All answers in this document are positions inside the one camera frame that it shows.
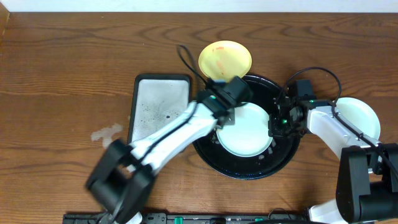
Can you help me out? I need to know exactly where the mint plate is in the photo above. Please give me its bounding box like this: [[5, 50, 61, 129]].
[[336, 97, 381, 139], [216, 103, 273, 157]]

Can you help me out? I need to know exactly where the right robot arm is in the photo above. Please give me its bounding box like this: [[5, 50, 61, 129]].
[[269, 93, 397, 223]]

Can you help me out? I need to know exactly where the black rectangular soap tray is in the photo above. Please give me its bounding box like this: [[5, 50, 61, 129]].
[[127, 73, 191, 144]]

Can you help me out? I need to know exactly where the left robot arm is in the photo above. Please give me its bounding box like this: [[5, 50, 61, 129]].
[[86, 93, 250, 223]]

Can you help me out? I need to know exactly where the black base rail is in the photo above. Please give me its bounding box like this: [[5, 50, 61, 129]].
[[62, 211, 308, 224]]

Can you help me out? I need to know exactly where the black round tray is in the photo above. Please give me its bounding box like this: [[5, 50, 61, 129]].
[[193, 73, 300, 179]]

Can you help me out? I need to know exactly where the yellow plate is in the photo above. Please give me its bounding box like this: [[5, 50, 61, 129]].
[[198, 40, 252, 82]]

